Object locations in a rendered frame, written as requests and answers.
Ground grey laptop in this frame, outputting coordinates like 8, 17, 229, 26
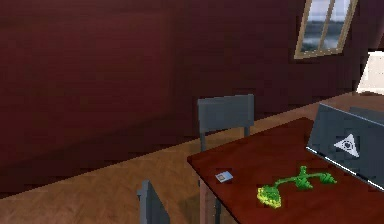
305, 102, 384, 193

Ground grey chair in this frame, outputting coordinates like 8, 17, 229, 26
197, 93, 256, 153
136, 179, 172, 224

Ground tan framed window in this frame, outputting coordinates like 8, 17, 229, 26
293, 0, 359, 60

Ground dark red wooden table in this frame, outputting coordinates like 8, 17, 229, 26
186, 116, 384, 224

